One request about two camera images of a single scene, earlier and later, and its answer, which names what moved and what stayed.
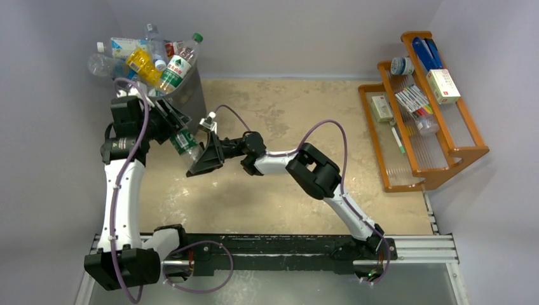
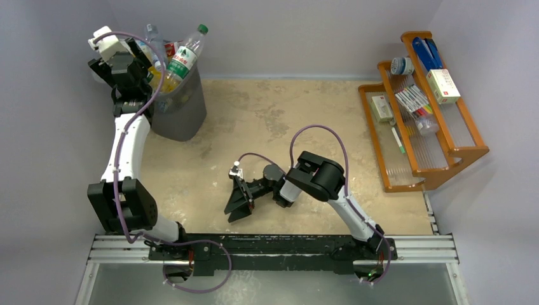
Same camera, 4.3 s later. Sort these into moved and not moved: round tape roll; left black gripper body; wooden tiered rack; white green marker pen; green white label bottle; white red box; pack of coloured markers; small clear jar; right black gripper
Moved: green white label bottle; left black gripper body; right black gripper
Not moved: wooden tiered rack; white green marker pen; small clear jar; round tape roll; pack of coloured markers; white red box
